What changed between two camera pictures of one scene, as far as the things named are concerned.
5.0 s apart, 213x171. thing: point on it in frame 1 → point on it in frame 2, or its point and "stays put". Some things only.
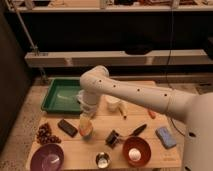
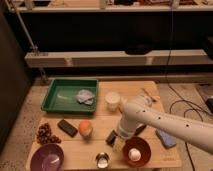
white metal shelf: x=115 y=58 stays put
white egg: x=134 y=154 stays put
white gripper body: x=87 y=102 → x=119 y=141
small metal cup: x=103 y=160 stays put
